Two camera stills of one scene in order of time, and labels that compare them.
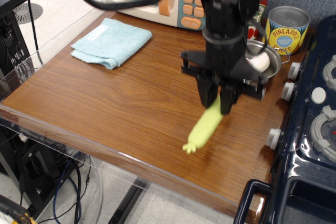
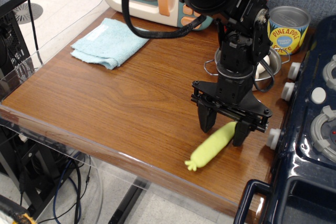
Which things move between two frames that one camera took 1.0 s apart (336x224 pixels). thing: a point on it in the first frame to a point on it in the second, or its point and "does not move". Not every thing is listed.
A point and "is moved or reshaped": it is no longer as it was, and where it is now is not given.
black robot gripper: (224, 59) to (233, 95)
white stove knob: (293, 70) does not move
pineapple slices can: (286, 28) does not move
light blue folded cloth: (111, 42) does not move
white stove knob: (272, 140) does not move
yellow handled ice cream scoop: (205, 127) is moved or reshaped
